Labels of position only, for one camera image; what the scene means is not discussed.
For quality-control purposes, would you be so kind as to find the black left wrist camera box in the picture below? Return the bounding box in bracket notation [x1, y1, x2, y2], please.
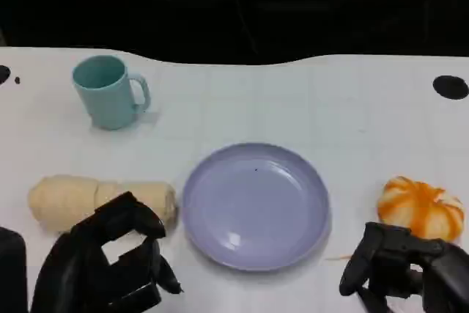
[0, 227, 29, 313]

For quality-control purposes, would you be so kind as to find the pale green mug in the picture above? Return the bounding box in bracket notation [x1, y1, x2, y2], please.
[71, 54, 152, 131]

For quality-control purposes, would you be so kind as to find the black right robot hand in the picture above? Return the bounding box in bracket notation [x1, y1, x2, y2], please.
[339, 221, 469, 313]

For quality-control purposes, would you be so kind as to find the beige towel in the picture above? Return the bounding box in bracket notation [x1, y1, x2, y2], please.
[28, 174, 180, 234]

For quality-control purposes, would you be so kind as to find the orange and white bread roll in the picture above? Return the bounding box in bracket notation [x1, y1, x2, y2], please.
[377, 176, 465, 243]

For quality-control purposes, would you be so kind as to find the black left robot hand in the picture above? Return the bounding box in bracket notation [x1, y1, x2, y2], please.
[30, 191, 185, 313]

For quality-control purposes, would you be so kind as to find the lilac plate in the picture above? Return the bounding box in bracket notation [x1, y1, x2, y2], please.
[182, 141, 333, 273]

